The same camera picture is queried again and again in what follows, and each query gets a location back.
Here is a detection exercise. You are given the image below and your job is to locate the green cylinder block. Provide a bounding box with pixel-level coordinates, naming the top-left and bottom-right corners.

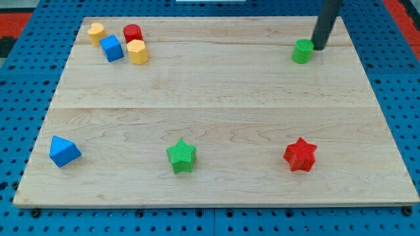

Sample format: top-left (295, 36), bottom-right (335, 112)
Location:
top-left (291, 39), bottom-right (314, 64)

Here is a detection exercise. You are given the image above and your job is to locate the green star block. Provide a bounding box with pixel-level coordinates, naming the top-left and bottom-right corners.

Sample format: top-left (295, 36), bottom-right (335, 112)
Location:
top-left (166, 139), bottom-right (196, 174)

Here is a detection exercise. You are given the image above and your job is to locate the wooden board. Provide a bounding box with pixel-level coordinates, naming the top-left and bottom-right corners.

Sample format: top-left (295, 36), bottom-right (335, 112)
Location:
top-left (14, 16), bottom-right (419, 208)

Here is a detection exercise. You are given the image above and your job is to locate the red star block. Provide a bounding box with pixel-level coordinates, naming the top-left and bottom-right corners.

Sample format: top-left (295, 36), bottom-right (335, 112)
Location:
top-left (283, 137), bottom-right (318, 172)

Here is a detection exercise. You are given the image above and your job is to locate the yellow hexagon block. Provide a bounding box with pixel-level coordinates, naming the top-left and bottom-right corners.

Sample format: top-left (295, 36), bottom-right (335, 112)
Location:
top-left (127, 39), bottom-right (148, 65)

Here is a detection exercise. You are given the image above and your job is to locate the red cylinder block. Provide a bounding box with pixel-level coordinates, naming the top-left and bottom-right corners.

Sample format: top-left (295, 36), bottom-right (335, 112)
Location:
top-left (123, 24), bottom-right (143, 43)

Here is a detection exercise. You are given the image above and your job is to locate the blue cube block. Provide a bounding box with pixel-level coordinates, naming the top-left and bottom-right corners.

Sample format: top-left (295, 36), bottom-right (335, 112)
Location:
top-left (99, 35), bottom-right (124, 62)

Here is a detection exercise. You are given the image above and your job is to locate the yellow heart block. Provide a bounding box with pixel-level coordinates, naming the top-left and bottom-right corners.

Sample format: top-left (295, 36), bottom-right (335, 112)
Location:
top-left (87, 22), bottom-right (107, 47)

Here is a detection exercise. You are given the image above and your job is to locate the blue triangle block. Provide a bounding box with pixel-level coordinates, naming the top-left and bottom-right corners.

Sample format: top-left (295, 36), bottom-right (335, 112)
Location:
top-left (49, 136), bottom-right (82, 168)

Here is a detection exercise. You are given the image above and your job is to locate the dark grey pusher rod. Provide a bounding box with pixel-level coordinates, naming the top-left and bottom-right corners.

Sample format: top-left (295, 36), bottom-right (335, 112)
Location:
top-left (311, 0), bottom-right (343, 50)

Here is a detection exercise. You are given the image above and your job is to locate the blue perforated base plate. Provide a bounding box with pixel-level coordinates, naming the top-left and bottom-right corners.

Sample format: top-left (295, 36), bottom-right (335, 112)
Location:
top-left (1, 0), bottom-right (419, 235)

